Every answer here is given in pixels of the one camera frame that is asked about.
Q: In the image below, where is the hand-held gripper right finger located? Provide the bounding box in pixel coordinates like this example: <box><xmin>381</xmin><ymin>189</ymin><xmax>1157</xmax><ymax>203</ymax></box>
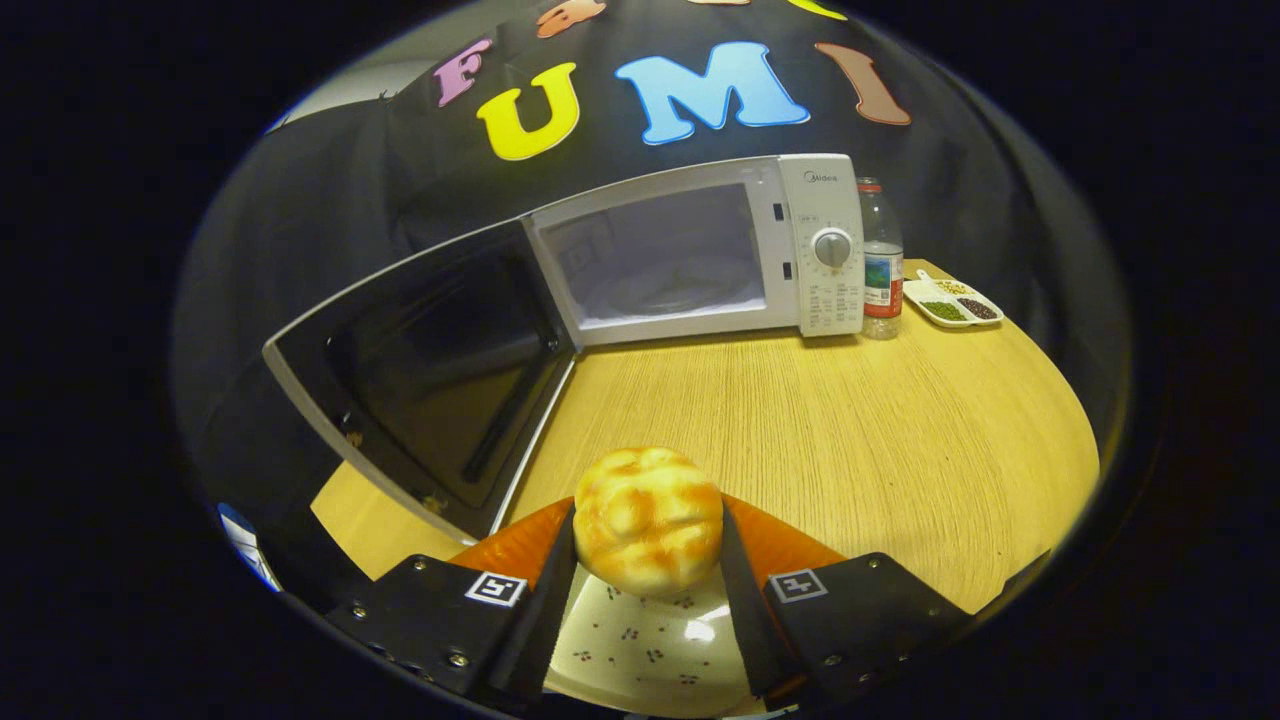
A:
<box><xmin>718</xmin><ymin>493</ymin><xmax>976</xmax><ymax>713</ymax></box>

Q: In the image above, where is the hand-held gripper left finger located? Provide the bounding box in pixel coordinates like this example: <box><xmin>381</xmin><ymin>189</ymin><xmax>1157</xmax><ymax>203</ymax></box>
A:
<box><xmin>325</xmin><ymin>498</ymin><xmax>579</xmax><ymax>716</ymax></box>

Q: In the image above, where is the golden bread bun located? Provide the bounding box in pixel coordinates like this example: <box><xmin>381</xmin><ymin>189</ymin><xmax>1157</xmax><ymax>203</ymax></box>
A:
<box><xmin>572</xmin><ymin>446</ymin><xmax>725</xmax><ymax>599</ymax></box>

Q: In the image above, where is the white microwave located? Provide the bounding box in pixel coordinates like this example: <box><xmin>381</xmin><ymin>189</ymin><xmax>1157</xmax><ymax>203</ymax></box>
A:
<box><xmin>262</xmin><ymin>152</ymin><xmax>866</xmax><ymax>546</ymax></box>

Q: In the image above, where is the glass microwave turntable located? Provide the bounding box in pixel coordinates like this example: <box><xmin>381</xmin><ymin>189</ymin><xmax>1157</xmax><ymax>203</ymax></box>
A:
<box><xmin>590</xmin><ymin>255</ymin><xmax>766</xmax><ymax>319</ymax></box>

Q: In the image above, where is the white patterned plate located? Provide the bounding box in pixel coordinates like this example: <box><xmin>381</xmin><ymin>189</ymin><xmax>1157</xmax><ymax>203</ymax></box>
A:
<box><xmin>545</xmin><ymin>565</ymin><xmax>771</xmax><ymax>719</ymax></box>

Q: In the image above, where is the blue and white object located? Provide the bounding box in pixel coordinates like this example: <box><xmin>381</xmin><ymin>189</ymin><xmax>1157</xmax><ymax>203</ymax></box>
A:
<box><xmin>218</xmin><ymin>503</ymin><xmax>283</xmax><ymax>593</ymax></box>

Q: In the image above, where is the clear plastic bottle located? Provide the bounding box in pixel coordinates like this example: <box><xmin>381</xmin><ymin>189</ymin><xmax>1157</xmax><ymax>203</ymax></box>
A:
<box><xmin>857</xmin><ymin>177</ymin><xmax>905</xmax><ymax>341</ymax></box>

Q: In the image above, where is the white divided bean dish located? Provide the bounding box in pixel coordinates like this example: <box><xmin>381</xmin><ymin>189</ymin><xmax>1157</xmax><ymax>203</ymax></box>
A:
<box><xmin>903</xmin><ymin>268</ymin><xmax>1005</xmax><ymax>329</ymax></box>

